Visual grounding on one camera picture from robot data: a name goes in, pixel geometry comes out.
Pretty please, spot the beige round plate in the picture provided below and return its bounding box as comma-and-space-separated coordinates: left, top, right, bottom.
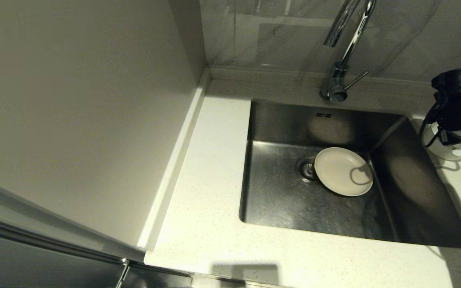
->
314, 147, 374, 197

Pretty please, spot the stainless steel sink basin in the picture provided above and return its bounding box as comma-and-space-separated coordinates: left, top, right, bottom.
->
239, 99, 461, 249

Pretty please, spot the chrome kitchen faucet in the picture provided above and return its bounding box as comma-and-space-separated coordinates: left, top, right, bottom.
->
320, 0, 377, 103

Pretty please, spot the round metal drain strainer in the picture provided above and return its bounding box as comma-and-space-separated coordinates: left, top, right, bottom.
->
295, 157, 320, 184

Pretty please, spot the grey under-counter cabinet front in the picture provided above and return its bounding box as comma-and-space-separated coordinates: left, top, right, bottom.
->
118, 262, 193, 288

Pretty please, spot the beige tall cabinet side panel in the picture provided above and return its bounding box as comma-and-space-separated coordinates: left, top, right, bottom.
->
0, 0, 211, 262

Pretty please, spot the grey tall cabinet door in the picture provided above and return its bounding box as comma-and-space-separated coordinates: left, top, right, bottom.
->
0, 212, 129, 288

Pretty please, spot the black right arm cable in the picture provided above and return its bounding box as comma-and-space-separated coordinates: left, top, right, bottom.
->
419, 82, 461, 148

